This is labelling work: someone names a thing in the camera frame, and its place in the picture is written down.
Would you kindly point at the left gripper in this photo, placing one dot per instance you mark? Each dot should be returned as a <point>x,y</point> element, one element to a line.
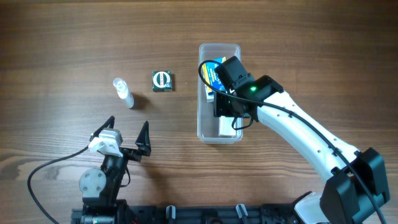
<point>129,152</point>

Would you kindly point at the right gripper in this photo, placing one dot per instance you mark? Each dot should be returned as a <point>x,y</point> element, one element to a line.
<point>222,106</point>

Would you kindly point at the white medicine box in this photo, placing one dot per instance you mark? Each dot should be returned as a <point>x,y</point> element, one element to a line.
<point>210,97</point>

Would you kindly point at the white green box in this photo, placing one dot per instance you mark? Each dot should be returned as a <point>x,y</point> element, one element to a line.
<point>225,127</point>

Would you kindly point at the blue yellow VapoDrops box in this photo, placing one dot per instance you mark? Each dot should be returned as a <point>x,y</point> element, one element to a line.
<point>211,76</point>

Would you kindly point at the clear white spray bottle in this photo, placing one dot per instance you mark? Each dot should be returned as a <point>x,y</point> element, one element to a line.
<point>123,92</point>

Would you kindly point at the green Zam-Buk ointment box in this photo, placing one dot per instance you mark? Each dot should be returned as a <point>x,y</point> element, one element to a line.
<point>162,81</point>

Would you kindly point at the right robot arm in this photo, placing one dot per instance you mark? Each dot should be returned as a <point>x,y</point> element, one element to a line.
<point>355,182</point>

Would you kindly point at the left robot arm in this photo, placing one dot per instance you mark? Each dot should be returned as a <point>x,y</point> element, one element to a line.
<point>100,187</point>

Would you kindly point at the clear plastic container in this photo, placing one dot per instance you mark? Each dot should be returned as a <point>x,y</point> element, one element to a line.
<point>208,126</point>

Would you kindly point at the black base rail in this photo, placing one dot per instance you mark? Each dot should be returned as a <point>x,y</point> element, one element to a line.
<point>240,213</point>

